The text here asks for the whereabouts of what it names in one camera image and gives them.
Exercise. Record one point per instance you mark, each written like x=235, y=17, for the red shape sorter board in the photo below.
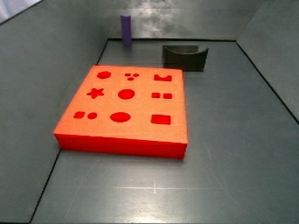
x=127, y=111

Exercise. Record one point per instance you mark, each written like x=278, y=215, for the black curved block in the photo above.
x=184, y=57

